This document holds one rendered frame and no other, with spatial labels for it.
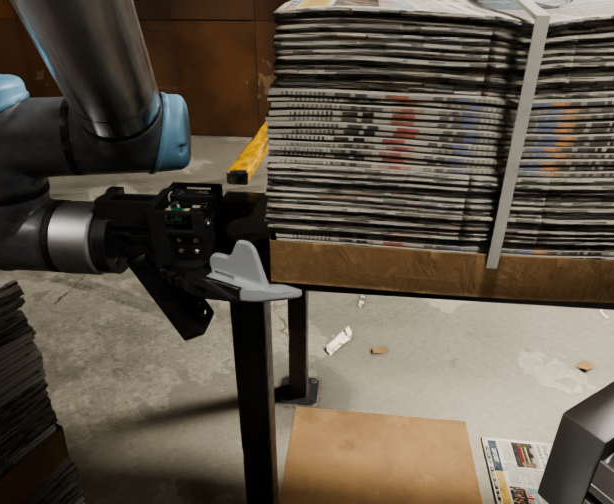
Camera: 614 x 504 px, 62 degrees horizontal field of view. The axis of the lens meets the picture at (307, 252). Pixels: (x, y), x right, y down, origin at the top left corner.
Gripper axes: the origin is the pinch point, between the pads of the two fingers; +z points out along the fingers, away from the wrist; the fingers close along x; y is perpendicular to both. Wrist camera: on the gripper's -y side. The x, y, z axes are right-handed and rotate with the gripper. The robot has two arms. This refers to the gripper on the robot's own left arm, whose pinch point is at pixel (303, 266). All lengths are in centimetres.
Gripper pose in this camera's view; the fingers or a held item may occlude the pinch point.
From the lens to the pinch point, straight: 51.4
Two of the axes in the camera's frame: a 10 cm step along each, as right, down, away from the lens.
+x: 1.1, -4.9, 8.6
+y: 0.0, -8.7, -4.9
